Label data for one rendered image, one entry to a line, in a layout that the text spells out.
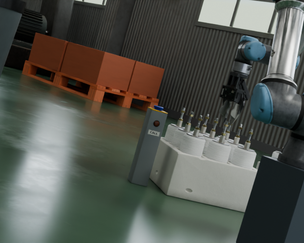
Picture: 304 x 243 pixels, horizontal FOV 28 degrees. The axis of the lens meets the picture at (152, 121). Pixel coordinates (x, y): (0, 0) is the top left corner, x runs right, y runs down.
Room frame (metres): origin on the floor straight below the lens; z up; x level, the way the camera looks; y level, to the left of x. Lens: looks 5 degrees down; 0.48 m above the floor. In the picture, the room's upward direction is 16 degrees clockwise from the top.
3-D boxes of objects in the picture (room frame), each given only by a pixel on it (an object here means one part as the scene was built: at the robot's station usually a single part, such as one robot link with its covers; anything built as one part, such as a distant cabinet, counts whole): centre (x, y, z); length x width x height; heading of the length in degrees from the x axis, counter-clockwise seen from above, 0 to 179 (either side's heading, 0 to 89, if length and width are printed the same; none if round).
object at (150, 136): (2.46, -0.01, 0.16); 0.07 x 0.07 x 0.31; 16
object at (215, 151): (2.50, -0.30, 0.16); 0.10 x 0.10 x 0.18
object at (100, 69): (6.67, 0.78, 0.25); 1.42 x 1.03 x 0.49; 40
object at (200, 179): (2.61, -0.27, 0.09); 0.39 x 0.39 x 0.18; 16
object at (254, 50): (2.39, -0.32, 0.65); 0.11 x 0.11 x 0.08; 7
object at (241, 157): (2.53, -0.41, 0.16); 0.10 x 0.10 x 0.18
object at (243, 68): (2.48, -0.30, 0.57); 0.08 x 0.08 x 0.05
